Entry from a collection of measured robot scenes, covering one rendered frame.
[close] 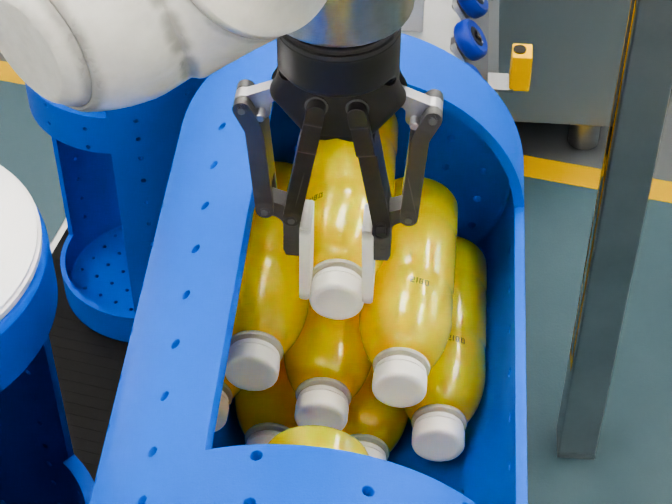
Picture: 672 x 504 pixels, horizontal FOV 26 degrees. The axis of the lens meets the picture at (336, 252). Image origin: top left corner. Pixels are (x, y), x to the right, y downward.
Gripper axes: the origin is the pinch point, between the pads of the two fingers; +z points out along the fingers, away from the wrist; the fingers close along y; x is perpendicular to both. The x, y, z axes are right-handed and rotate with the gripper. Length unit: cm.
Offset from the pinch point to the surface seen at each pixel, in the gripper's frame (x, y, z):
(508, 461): 8.3, -12.8, 11.2
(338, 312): 0.9, -0.2, 5.0
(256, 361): 5.2, 5.2, 6.0
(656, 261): -120, -49, 117
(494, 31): -70, -13, 32
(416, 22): -60, -4, 24
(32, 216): -16.6, 27.5, 14.4
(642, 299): -110, -46, 117
